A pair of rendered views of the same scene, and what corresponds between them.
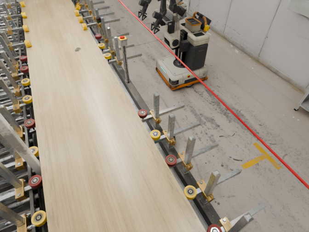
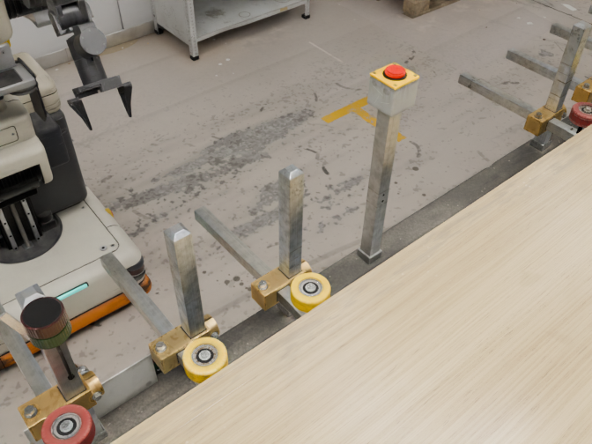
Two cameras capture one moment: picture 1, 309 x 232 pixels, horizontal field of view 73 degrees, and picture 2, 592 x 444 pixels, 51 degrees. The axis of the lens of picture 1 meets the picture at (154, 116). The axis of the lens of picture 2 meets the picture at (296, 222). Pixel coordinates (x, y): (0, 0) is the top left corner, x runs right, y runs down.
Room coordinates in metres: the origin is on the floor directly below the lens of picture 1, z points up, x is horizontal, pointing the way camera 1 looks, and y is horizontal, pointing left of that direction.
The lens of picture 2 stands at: (2.35, 1.28, 1.85)
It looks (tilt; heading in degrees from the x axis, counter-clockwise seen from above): 44 degrees down; 255
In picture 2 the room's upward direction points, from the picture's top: 1 degrees clockwise
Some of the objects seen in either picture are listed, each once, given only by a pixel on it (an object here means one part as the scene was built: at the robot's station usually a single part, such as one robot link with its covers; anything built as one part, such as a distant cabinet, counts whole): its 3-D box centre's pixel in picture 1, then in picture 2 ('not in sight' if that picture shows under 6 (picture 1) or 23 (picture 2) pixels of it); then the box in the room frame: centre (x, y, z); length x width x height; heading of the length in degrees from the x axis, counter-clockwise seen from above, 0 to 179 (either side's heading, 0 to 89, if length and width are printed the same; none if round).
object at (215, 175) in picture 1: (208, 190); not in sight; (0.54, -0.34, 0.89); 0.04 x 0.04 x 0.48; 25
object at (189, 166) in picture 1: (185, 160); not in sight; (0.78, -0.22, 0.83); 0.14 x 0.06 x 0.05; 25
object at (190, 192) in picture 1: (189, 194); not in sight; (0.53, -0.22, 0.85); 0.08 x 0.08 x 0.11
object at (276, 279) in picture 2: (118, 60); (282, 282); (2.14, 0.42, 0.81); 0.14 x 0.06 x 0.05; 25
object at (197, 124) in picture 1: (176, 132); (565, 79); (1.06, -0.18, 0.81); 0.43 x 0.03 x 0.04; 115
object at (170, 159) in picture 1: (170, 163); not in sight; (0.75, -0.11, 0.85); 0.08 x 0.08 x 0.11
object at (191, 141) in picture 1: (187, 157); not in sight; (0.76, -0.23, 0.91); 0.04 x 0.04 x 0.48; 25
